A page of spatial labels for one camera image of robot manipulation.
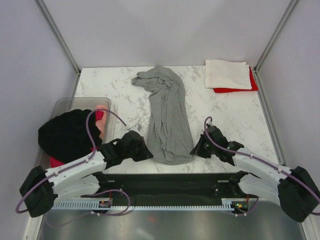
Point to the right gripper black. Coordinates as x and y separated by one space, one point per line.
197 150

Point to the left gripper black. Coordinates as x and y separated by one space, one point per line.
145 154

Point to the grey t shirt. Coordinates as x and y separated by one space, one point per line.
169 136

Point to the clear plastic bin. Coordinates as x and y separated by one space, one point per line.
67 104

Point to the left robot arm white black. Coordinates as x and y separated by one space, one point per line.
43 188

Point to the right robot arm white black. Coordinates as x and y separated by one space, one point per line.
293 189

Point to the peach t shirt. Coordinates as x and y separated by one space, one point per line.
101 119

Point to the white folded t shirt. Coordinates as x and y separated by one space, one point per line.
226 74

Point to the red folded t shirt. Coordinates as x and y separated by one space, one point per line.
253 86

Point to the black t shirt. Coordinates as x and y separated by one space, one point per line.
65 135

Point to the magenta t shirt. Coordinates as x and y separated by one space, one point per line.
57 162

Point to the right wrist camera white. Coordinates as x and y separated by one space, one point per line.
209 124

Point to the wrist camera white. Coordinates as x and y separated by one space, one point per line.
136 127
209 124

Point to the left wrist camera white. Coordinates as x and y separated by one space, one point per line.
136 127

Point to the white slotted cable duct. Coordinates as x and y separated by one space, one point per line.
99 205

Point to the right aluminium frame post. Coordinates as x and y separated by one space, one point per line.
277 31

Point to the aluminium frame post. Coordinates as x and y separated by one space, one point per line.
57 34
277 31

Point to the left aluminium frame post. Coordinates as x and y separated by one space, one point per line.
57 34

